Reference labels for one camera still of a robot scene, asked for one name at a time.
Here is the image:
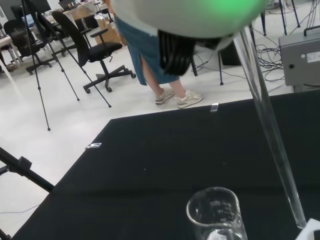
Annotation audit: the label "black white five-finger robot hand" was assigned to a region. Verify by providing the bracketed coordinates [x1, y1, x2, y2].
[111, 0, 271, 76]

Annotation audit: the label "white test tube rack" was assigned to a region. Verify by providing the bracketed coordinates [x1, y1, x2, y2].
[295, 217, 320, 240]

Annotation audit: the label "black stand legs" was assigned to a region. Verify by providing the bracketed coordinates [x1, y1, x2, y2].
[190, 46, 225, 87]

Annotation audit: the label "person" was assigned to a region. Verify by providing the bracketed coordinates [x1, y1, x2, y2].
[101, 0, 205, 110]

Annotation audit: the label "brown cardboard box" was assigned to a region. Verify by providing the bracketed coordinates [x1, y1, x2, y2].
[95, 16, 128, 47]

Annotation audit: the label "dark thin-legged tripod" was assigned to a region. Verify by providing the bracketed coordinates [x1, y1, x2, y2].
[259, 0, 301, 36]

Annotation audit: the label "black office chair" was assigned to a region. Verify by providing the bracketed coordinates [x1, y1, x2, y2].
[3, 19, 54, 76]
[51, 10, 137, 95]

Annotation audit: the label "grey metal box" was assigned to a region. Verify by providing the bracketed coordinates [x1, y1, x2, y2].
[278, 26, 320, 88]

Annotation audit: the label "black bench cloth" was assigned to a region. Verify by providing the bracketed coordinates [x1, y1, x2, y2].
[9, 90, 320, 240]

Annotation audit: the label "tall black tripod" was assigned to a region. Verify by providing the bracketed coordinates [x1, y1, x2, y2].
[20, 0, 113, 132]

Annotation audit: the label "white desk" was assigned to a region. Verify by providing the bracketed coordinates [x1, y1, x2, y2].
[0, 34, 24, 84]

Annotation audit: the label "clear glass beaker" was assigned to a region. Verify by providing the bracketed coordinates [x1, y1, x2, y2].
[185, 186, 249, 240]

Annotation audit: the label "thick black tripod leg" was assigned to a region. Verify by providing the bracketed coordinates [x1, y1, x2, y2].
[0, 146, 55, 194]

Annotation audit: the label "black floor cables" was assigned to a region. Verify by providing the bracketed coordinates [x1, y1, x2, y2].
[251, 26, 289, 83]

